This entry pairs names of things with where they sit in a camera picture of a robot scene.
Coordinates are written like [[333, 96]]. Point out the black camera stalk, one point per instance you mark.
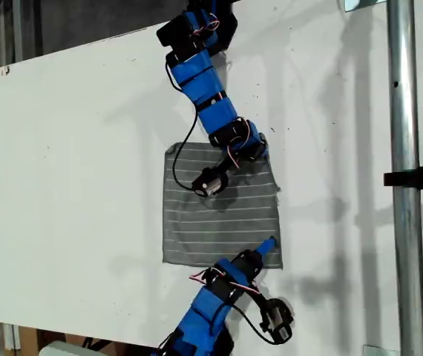
[[224, 163], [259, 294]]

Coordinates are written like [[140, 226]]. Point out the steel post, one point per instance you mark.
[[406, 241]]

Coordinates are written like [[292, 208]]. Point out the white table leg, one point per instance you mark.
[[11, 337]]

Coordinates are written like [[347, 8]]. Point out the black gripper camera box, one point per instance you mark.
[[278, 320], [209, 181]]

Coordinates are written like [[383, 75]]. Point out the black clamp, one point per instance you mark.
[[419, 178]]

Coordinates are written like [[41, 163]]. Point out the brown cardboard box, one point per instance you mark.
[[29, 339]]

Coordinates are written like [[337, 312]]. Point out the white container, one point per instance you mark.
[[67, 350]]

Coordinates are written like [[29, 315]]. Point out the grey white-striped towel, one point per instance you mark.
[[219, 230]]

